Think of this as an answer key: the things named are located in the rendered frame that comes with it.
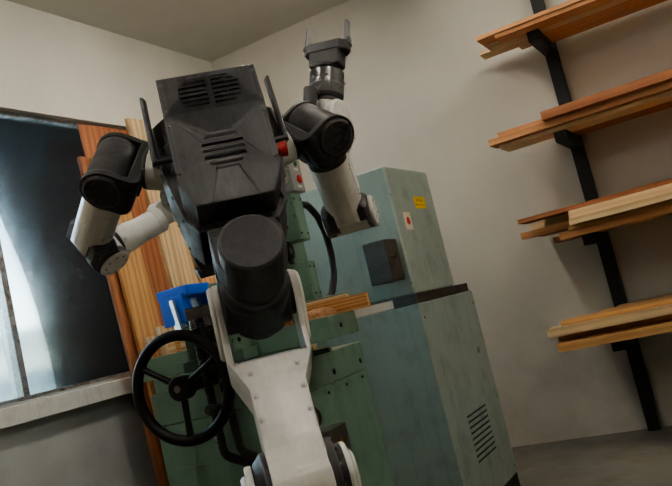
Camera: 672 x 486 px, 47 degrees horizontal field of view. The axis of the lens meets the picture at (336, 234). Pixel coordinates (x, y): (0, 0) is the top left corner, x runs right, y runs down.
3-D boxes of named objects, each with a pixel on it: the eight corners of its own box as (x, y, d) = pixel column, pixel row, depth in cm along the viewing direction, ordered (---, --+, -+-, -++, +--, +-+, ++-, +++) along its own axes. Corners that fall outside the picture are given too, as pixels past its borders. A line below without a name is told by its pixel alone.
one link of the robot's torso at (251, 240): (296, 260, 129) (271, 178, 138) (219, 277, 127) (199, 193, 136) (297, 335, 153) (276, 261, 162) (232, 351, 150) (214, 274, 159)
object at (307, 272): (287, 306, 238) (279, 267, 239) (297, 304, 245) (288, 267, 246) (315, 299, 235) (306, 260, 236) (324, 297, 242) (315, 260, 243)
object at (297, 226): (276, 245, 242) (266, 199, 244) (288, 245, 250) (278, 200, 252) (301, 238, 239) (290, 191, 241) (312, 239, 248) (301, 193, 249)
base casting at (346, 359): (155, 428, 217) (148, 395, 218) (249, 392, 271) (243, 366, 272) (299, 398, 202) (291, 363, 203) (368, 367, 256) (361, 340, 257)
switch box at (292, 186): (278, 195, 253) (267, 148, 255) (290, 197, 263) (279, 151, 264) (294, 190, 251) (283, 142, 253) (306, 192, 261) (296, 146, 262)
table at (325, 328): (117, 389, 210) (113, 367, 211) (178, 372, 239) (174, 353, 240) (320, 342, 190) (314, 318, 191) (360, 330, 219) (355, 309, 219)
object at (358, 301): (176, 352, 233) (173, 339, 233) (180, 352, 235) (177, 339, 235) (368, 306, 212) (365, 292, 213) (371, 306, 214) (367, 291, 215)
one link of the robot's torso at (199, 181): (328, 173, 142) (282, 41, 161) (140, 211, 136) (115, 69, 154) (324, 259, 167) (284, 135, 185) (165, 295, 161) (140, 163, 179)
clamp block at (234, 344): (187, 361, 203) (180, 327, 204) (213, 355, 216) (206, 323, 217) (236, 349, 198) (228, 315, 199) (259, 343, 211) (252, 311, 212)
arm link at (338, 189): (382, 240, 186) (355, 163, 173) (330, 254, 188) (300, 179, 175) (378, 213, 195) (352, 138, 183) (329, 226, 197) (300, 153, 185)
